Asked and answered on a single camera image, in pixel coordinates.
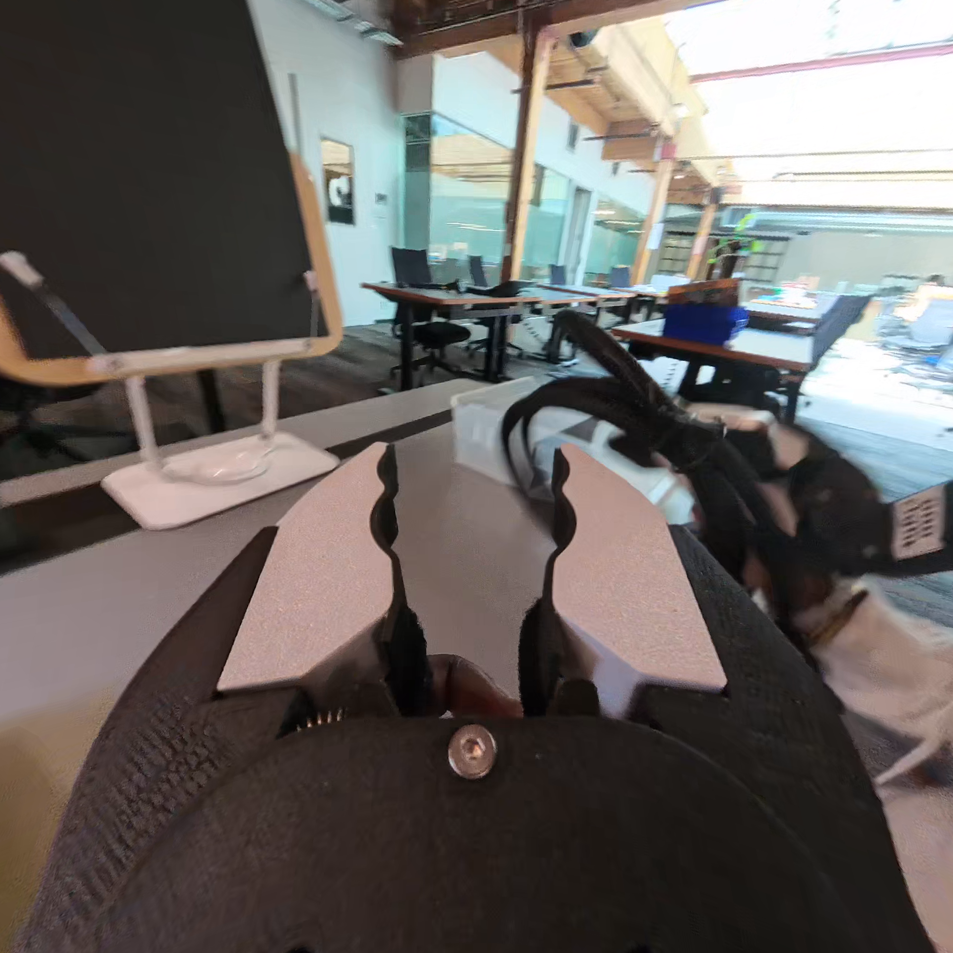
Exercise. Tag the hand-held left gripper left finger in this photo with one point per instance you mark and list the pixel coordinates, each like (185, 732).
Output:
(320, 595)

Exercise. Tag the framed wall picture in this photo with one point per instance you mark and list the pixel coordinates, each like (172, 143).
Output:
(337, 182)

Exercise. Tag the person's right forearm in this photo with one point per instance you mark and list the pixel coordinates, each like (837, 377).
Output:
(878, 670)

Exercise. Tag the black office chair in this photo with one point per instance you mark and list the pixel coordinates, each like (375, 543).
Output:
(417, 283)
(841, 331)

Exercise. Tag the person's right hand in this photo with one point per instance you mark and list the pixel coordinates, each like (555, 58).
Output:
(774, 595)

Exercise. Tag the green potted plant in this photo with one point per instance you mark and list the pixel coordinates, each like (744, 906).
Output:
(733, 246)

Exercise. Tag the grey desk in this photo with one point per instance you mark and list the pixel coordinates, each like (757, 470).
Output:
(461, 536)

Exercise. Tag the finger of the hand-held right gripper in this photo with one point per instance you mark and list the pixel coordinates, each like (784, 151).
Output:
(674, 495)

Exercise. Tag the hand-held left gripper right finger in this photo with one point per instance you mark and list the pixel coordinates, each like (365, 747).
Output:
(633, 595)

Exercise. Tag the person's left hand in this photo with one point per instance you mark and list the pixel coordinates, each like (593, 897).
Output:
(473, 696)

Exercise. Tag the wooden column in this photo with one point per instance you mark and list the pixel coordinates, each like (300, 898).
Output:
(655, 216)
(528, 149)

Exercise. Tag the blue plastic bin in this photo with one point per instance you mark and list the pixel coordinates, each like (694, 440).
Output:
(703, 324)

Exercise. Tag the dark desk mat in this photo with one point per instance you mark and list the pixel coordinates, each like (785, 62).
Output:
(59, 514)

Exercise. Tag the wooden desk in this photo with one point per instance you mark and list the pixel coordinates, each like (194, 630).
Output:
(588, 292)
(447, 294)
(744, 346)

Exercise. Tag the clear plastic bin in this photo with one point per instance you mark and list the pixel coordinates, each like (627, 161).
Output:
(484, 432)

